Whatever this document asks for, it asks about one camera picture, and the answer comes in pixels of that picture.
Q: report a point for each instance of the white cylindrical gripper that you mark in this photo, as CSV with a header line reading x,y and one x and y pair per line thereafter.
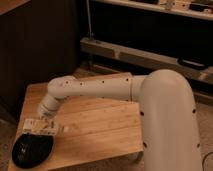
x,y
48,107

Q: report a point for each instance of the clear bottle with white cap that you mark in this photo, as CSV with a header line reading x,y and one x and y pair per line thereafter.
x,y
29,127

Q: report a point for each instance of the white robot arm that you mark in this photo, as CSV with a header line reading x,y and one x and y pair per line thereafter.
x,y
167,105

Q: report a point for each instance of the black ceramic bowl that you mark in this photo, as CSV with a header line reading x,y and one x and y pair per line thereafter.
x,y
30,151

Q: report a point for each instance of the wooden table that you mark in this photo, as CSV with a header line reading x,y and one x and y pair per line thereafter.
x,y
99,128

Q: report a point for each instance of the dark wooden cabinet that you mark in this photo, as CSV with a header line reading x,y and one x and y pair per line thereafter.
x,y
38,41

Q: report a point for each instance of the thin metal pole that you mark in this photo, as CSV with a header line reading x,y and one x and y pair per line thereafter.
x,y
90,32

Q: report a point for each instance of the long grey metal beam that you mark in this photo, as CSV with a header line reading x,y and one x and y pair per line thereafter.
x,y
144,59

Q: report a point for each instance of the wooden shelf with items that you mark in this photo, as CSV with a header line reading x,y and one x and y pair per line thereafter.
x,y
167,8

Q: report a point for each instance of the black handle on beam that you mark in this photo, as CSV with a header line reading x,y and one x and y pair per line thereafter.
x,y
193,65

